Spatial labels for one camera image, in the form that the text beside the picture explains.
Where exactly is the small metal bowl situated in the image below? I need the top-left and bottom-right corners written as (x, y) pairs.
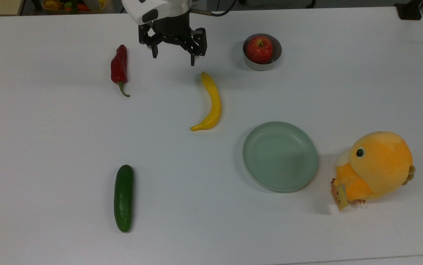
top-left (243, 33), bottom-right (282, 71)

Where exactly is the red apple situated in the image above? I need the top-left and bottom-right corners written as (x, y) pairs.
top-left (247, 36), bottom-right (274, 64)

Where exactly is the red chili pepper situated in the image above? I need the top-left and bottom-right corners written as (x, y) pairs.
top-left (110, 45), bottom-right (131, 98)

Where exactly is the clear box of toy fruit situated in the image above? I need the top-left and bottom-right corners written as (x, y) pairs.
top-left (41, 0), bottom-right (109, 14)

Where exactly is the black table clamp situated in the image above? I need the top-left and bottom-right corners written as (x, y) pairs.
top-left (395, 0), bottom-right (423, 21)

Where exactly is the pale green plastic plate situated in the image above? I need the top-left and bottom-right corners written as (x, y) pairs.
top-left (242, 121), bottom-right (319, 193)

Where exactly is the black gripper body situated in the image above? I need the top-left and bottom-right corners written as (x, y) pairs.
top-left (152, 13), bottom-right (192, 38)

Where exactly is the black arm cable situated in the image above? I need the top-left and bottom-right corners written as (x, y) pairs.
top-left (189, 0), bottom-right (238, 17)

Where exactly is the green cucumber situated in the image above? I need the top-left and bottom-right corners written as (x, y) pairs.
top-left (114, 165), bottom-right (135, 233)

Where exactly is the orange plush toy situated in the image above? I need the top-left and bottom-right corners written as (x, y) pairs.
top-left (331, 131), bottom-right (416, 211)

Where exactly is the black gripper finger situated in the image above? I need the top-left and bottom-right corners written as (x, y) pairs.
top-left (138, 23), bottom-right (168, 59)
top-left (171, 28), bottom-right (208, 67)

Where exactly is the yellow banana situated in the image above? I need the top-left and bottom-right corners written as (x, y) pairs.
top-left (190, 71), bottom-right (222, 132)

